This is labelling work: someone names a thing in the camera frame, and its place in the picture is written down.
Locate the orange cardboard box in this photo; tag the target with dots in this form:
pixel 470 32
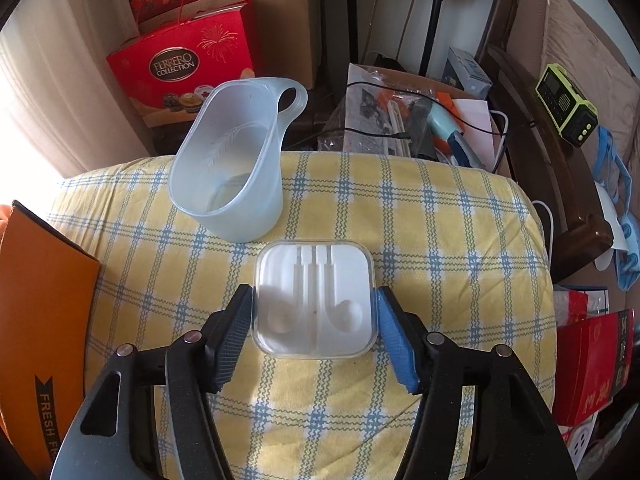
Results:
pixel 40 310

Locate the black speaker stand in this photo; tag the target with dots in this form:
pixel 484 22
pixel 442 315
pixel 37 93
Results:
pixel 351 15
pixel 432 30

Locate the white power socket box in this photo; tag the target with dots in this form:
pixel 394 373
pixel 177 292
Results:
pixel 580 442

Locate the light blue glue gun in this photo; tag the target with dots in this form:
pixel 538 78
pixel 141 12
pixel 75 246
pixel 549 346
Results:
pixel 442 122

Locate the red gift box black band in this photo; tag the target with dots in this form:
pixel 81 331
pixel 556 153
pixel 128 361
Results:
pixel 590 360

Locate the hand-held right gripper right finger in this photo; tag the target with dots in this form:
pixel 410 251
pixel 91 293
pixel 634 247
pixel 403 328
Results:
pixel 400 345

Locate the brown sofa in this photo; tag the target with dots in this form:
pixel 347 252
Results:
pixel 545 180

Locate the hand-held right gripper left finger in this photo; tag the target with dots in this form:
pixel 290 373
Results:
pixel 230 340

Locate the white handheld massager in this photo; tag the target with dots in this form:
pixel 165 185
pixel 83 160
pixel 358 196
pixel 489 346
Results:
pixel 612 225

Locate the beige sofa cushion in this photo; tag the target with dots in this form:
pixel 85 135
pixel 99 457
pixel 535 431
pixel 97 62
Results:
pixel 590 35

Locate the white earphone case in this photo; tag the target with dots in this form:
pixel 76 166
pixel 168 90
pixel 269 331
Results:
pixel 315 300

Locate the green portable radio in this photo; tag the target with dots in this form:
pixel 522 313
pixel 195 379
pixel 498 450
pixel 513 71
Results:
pixel 565 105

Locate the white curtain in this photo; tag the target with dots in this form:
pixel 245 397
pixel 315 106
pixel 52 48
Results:
pixel 75 125

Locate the open cardboard box with clutter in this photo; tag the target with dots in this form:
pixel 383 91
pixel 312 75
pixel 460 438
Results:
pixel 365 115

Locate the yellow checkered tablecloth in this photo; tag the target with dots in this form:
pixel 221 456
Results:
pixel 400 220

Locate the brown cardboard box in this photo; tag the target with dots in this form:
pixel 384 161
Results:
pixel 290 25

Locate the translucent plastic measuring cup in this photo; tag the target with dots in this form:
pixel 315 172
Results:
pixel 225 195

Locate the red chocolate gift bag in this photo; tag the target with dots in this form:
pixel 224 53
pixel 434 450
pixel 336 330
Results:
pixel 175 65

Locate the blue and white small box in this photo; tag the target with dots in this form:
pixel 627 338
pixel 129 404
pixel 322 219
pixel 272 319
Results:
pixel 467 72

